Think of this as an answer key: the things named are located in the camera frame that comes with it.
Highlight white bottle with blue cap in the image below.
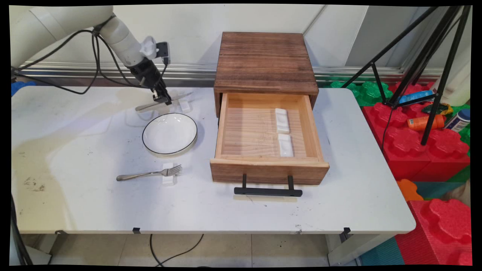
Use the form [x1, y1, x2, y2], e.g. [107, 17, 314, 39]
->
[444, 109, 471, 133]

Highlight black drawer handle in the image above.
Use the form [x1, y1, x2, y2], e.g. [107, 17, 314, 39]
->
[234, 174, 303, 198]

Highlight teal foam mat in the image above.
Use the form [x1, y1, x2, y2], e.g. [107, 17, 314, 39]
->
[360, 237, 405, 266]

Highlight large red foam block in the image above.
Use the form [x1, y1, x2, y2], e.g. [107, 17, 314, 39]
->
[362, 81, 470, 182]

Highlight blue flat package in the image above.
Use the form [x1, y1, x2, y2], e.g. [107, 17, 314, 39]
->
[398, 90, 434, 105]

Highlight black cable strap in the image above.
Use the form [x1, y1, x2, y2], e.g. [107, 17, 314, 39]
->
[92, 15, 116, 37]

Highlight light wooden drawer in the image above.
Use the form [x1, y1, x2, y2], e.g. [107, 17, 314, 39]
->
[210, 93, 330, 186]

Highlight short black camera cable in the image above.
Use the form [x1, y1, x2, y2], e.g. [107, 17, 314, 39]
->
[156, 60, 168, 88]

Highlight long black arm cable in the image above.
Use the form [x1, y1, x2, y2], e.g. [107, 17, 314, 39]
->
[11, 29, 101, 95]

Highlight green foam block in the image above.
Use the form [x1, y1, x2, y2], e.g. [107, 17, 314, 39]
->
[329, 81, 394, 107]

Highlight black floor cable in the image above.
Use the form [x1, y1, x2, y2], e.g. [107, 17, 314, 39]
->
[150, 234, 204, 267]

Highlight white table leg frame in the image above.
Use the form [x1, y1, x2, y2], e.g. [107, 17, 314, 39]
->
[326, 233, 396, 266]

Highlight dark wooden drawer cabinet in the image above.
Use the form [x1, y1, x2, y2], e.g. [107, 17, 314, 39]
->
[214, 32, 319, 117]

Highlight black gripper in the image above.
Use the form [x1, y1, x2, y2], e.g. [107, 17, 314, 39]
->
[128, 58, 172, 106]

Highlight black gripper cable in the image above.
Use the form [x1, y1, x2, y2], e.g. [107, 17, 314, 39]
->
[92, 33, 151, 89]

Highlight dark snack bag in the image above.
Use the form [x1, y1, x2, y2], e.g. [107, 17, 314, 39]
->
[422, 102, 453, 115]

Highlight black tripod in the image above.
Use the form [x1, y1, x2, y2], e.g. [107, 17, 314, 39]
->
[341, 6, 471, 146]

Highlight metal wall rail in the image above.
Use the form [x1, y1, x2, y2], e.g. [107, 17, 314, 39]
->
[19, 61, 445, 84]

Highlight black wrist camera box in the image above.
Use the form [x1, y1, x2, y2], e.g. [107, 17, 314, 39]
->
[156, 41, 171, 65]

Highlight orange bottle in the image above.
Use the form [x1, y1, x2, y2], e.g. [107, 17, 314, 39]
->
[407, 114, 445, 131]

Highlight silver fork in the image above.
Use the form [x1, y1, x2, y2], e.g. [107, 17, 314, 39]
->
[116, 164, 183, 182]

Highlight white plate with dark rim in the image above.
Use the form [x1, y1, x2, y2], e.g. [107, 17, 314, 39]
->
[142, 113, 198, 156]

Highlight orange foam block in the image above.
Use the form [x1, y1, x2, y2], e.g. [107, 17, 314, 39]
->
[397, 179, 424, 202]

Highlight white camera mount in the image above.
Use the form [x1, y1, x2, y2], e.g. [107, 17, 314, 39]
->
[140, 36, 158, 59]

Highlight silver table knife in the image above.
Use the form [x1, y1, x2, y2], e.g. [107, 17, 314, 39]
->
[136, 92, 193, 112]

